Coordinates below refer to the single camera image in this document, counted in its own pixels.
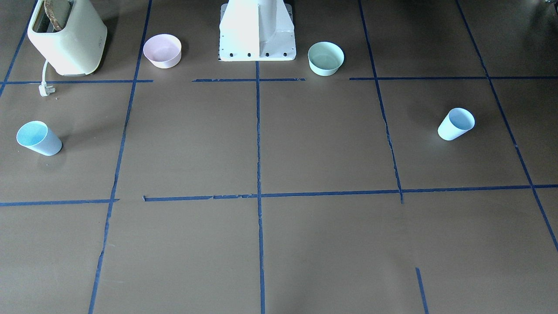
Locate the light blue cup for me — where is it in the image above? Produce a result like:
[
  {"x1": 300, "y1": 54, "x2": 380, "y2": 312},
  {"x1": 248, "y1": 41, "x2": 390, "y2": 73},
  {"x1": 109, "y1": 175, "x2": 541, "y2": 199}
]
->
[
  {"x1": 438, "y1": 108, "x2": 476, "y2": 141},
  {"x1": 16, "y1": 121, "x2": 62, "y2": 156}
]

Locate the mint green bowl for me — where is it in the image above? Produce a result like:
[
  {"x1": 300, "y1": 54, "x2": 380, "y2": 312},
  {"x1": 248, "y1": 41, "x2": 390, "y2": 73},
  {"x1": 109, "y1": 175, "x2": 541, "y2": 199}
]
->
[{"x1": 307, "y1": 41, "x2": 345, "y2": 77}]

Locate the pink bowl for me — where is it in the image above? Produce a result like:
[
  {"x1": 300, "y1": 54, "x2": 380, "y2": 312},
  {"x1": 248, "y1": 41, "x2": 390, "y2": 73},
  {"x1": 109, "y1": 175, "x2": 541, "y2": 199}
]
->
[{"x1": 142, "y1": 34, "x2": 183, "y2": 69}]

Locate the cream toaster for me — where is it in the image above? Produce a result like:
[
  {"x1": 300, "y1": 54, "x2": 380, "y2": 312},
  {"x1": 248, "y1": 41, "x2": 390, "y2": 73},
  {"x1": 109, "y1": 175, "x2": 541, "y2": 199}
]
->
[{"x1": 27, "y1": 0, "x2": 107, "y2": 77}]

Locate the toast slice in toaster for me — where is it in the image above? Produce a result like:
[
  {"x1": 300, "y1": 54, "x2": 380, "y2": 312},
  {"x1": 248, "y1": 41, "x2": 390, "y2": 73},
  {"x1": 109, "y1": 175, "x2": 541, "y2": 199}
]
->
[{"x1": 43, "y1": 0, "x2": 65, "y2": 31}]

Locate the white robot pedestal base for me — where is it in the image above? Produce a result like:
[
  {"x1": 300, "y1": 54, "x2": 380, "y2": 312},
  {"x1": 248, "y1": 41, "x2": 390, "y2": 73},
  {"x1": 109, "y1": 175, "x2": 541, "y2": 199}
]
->
[{"x1": 219, "y1": 0, "x2": 297, "y2": 62}]

